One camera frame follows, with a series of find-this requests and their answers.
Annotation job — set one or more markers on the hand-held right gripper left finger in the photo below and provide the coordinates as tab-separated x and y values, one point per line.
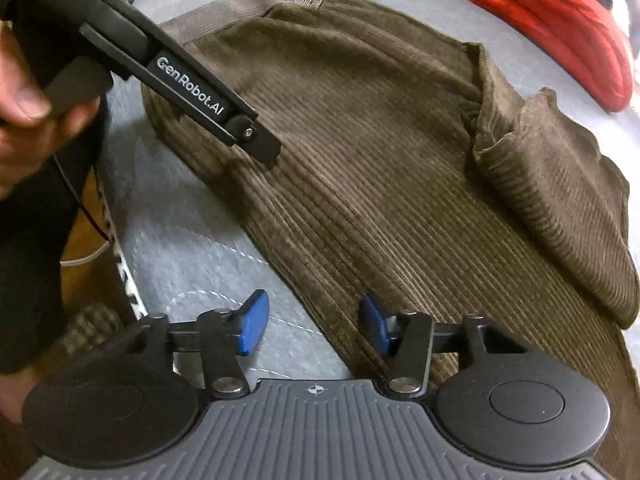
254	324

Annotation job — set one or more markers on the checkered cloth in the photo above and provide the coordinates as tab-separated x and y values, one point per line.
92	330

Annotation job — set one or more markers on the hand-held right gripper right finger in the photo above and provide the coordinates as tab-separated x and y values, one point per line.
374	327

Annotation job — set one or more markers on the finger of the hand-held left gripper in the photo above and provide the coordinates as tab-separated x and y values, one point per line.
260	146

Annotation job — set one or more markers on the red padded jacket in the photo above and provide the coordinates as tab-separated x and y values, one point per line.
560	25

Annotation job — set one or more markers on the person's left hand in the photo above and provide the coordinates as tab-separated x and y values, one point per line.
25	125

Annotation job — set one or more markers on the spotted fabric trim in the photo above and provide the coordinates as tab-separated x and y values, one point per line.
122	265

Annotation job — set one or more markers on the person's black clothing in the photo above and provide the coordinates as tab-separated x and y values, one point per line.
40	260

